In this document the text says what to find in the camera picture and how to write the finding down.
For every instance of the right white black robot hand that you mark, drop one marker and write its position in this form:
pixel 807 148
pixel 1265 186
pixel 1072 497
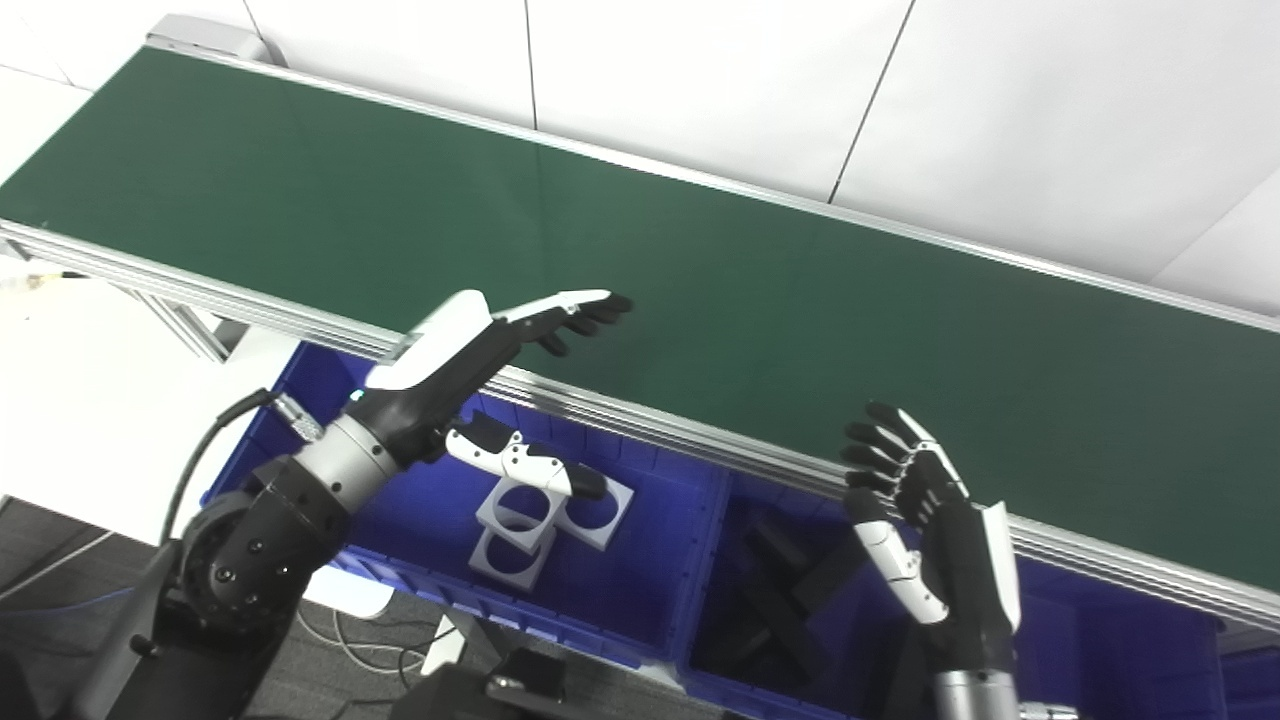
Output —
pixel 960 570

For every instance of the white square part with hole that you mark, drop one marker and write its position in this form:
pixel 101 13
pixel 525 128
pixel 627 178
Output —
pixel 497 508
pixel 615 520
pixel 485 572

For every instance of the black robot torso part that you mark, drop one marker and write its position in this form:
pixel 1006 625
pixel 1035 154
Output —
pixel 530 685

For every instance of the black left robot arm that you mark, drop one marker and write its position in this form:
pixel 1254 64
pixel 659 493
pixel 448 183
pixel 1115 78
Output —
pixel 240 560

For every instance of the large blue plastic bin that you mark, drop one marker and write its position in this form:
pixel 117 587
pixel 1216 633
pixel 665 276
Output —
pixel 1255 690
pixel 1100 650
pixel 400 540

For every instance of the green conveyor belt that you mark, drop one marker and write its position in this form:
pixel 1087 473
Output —
pixel 700 300
pixel 200 30

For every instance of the black block part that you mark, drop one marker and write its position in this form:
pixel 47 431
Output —
pixel 800 620

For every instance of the white table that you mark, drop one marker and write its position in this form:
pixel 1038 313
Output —
pixel 100 420

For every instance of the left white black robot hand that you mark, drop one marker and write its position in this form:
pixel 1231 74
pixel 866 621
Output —
pixel 440 360

